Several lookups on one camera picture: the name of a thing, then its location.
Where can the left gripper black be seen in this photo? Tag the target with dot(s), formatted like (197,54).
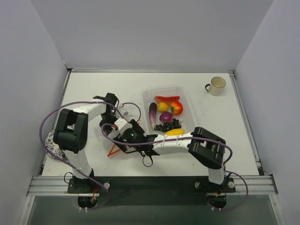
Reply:
(106,121)

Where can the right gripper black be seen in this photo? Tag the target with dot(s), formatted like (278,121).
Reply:
(121,144)

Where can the clear zip top bag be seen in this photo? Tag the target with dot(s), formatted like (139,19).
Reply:
(109,147)

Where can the fake purple eggplant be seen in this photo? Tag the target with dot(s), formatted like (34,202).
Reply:
(152,114)

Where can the fake purple onion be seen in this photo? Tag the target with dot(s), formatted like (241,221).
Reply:
(166,117)

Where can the fake yellow orange fruit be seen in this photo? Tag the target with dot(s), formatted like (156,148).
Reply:
(162,107)

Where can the fake dark grapes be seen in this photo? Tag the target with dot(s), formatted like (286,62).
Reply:
(168,126)

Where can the fake watermelon slice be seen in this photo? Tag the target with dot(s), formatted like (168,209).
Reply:
(168,100)

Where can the fake orange bell pepper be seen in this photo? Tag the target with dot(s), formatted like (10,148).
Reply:
(176,108)

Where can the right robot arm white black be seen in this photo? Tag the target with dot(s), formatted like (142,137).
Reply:
(206,147)

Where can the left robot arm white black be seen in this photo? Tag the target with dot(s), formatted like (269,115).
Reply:
(71,134)

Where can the blue floral plate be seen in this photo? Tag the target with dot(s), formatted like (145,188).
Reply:
(55,152)

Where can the cream enamel mug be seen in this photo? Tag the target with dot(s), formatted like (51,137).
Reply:
(216,86)

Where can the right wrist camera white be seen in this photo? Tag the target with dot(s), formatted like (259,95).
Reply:
(122,125)

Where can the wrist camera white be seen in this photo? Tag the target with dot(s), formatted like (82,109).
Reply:
(122,125)
(122,110)

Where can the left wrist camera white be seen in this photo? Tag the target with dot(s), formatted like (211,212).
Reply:
(122,110)

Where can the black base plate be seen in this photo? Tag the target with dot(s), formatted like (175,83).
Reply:
(151,191)

